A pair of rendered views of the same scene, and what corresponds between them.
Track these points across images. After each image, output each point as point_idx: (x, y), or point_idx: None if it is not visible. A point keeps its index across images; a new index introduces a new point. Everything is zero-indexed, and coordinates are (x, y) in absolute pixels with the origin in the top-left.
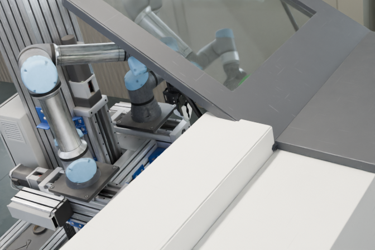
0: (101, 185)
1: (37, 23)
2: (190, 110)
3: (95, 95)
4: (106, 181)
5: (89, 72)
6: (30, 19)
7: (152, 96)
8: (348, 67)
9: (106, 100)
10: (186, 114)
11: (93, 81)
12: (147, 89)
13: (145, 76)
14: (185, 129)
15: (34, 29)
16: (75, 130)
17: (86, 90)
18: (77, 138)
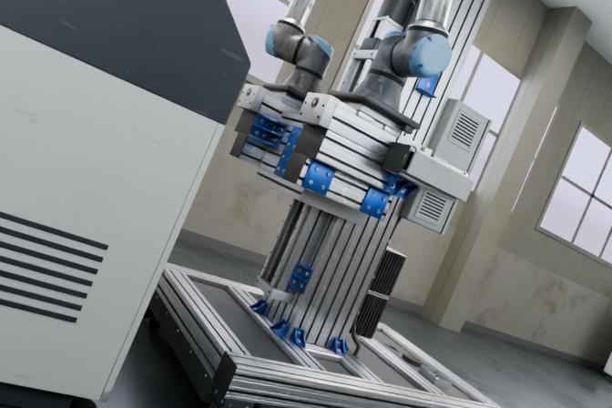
0: (273, 84)
1: None
2: None
3: (370, 40)
4: (277, 85)
5: (384, 10)
6: None
7: (375, 66)
8: None
9: (372, 54)
10: None
11: (380, 25)
12: (378, 52)
13: (389, 33)
14: (319, 101)
15: None
16: (293, 3)
17: (370, 27)
18: (289, 9)
